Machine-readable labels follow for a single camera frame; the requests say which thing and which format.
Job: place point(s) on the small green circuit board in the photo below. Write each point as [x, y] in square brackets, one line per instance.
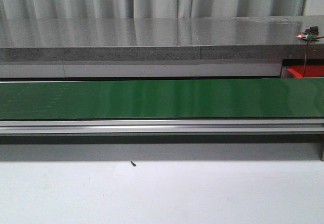
[311, 33]

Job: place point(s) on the green conveyor belt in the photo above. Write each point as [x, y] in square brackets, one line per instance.
[190, 98]

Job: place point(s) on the aluminium conveyor frame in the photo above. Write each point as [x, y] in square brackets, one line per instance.
[162, 140]

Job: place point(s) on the red plastic bin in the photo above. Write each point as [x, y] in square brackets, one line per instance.
[310, 71]

